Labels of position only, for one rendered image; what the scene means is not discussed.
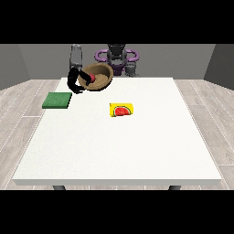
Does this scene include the grey robot trunk purple rings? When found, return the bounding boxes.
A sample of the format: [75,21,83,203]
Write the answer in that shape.
[94,44,142,78]

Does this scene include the yellow cup with melon print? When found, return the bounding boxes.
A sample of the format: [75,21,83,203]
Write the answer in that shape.
[109,102,135,118]

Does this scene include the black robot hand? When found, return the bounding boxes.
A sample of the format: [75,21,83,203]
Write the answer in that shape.
[67,67,92,95]

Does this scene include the brown wooden bowl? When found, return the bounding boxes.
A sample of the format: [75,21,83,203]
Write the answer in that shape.
[78,62,115,91]

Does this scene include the green square pad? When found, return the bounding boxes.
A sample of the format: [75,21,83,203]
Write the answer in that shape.
[41,91,73,110]

